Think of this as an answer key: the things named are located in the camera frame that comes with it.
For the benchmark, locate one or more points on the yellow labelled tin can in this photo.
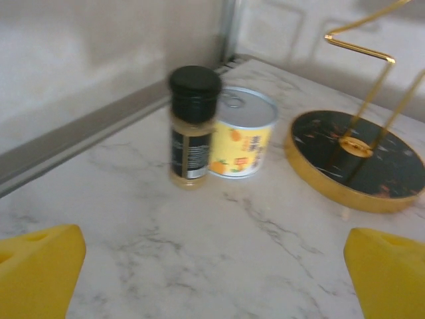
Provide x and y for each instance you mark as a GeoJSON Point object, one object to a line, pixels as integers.
{"type": "Point", "coordinates": [245, 146]}

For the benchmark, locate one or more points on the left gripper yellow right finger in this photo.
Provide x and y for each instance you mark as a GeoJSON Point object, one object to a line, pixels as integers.
{"type": "Point", "coordinates": [388, 279]}

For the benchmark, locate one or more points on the aluminium frame side rail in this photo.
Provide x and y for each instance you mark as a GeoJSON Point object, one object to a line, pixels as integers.
{"type": "Point", "coordinates": [83, 133]}

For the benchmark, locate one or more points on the aluminium frame corner post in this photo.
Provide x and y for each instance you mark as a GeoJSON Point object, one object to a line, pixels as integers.
{"type": "Point", "coordinates": [229, 30]}

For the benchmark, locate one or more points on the spice bottle with black cap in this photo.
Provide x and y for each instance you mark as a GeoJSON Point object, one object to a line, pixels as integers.
{"type": "Point", "coordinates": [192, 133]}

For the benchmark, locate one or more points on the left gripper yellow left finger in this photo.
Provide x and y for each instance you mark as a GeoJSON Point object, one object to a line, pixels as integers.
{"type": "Point", "coordinates": [36, 276]}

